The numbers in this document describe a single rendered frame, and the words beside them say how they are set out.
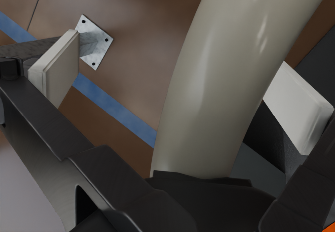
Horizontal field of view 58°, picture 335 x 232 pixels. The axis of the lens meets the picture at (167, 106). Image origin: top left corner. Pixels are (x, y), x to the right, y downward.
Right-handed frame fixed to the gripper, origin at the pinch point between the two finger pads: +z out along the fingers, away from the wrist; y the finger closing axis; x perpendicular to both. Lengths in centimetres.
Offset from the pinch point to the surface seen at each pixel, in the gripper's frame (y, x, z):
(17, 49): -47, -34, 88
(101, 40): -23, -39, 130
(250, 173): 46, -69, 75
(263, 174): 54, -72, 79
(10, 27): -76, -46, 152
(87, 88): -30, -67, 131
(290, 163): 70, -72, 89
